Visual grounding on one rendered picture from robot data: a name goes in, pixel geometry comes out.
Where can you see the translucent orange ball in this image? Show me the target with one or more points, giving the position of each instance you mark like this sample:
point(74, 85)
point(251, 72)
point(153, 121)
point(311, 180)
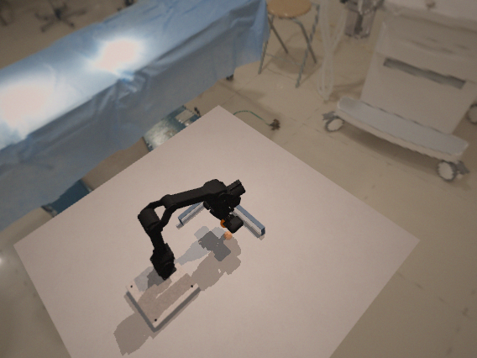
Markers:
point(227, 235)

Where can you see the low clear corner walls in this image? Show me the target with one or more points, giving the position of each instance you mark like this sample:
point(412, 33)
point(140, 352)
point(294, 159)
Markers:
point(200, 207)

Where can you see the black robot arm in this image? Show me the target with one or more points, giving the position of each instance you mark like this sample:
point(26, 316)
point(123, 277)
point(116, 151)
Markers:
point(214, 192)

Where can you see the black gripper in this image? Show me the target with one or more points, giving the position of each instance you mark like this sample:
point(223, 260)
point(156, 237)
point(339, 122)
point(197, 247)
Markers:
point(232, 223)

